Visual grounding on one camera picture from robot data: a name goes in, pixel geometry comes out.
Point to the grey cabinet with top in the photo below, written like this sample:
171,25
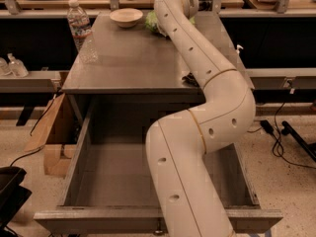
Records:
135,61

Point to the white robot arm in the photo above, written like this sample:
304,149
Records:
175,144

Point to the open grey top drawer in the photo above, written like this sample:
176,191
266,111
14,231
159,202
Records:
142,166

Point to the brass drawer knob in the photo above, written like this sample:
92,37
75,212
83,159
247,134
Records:
158,232

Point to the green rice chip bag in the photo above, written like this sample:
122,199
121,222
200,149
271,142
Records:
151,21

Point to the clear plastic water bottle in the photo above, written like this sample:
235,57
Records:
81,31

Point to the small white pump dispenser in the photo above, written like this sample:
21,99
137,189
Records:
239,48

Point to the cardboard box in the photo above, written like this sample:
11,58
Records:
54,136

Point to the black bin at lower left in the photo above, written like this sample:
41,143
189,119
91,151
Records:
12,196

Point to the white ceramic bowl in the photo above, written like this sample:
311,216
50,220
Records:
126,17

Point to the clear sanitizer pump bottle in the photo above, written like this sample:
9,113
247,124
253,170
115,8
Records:
17,66

